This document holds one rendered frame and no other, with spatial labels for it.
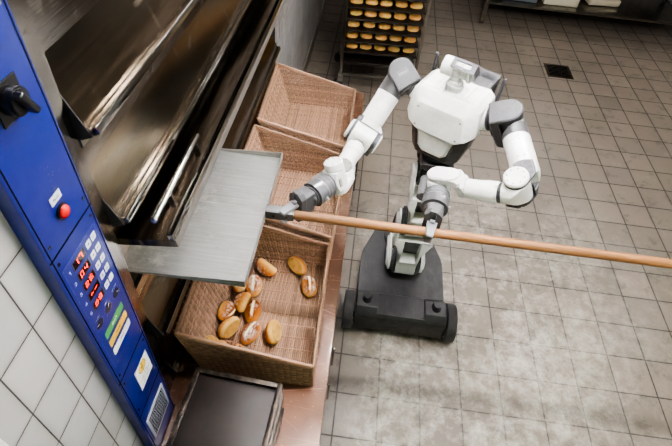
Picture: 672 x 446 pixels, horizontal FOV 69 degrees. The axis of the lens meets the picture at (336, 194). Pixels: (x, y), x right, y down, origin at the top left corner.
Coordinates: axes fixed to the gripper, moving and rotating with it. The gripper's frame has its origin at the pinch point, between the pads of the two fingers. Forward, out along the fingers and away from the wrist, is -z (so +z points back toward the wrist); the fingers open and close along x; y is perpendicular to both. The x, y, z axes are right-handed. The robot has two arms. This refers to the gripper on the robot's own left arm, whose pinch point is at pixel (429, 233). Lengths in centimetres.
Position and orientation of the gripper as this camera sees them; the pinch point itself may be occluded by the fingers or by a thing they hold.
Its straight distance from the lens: 155.5
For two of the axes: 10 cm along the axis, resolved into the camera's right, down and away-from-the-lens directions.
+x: -0.6, 7.0, 7.1
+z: 2.7, -6.8, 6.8
